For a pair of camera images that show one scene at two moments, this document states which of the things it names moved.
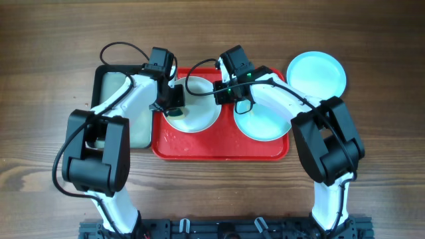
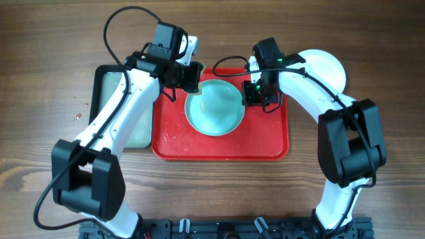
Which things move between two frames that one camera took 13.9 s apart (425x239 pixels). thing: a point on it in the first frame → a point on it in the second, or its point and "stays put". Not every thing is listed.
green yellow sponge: (174, 112) → (199, 85)
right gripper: (221, 97) → (250, 99)
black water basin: (105, 80) stays put
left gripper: (178, 102) → (192, 83)
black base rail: (228, 228) stays put
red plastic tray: (224, 141) stays put
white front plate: (202, 113) → (323, 66)
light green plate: (263, 123) → (218, 111)
